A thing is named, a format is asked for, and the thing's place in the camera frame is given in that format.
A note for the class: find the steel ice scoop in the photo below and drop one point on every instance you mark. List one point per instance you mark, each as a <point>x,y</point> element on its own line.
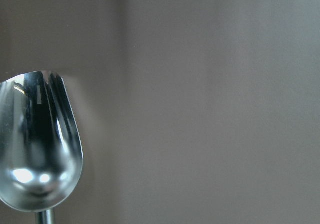
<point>41,155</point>

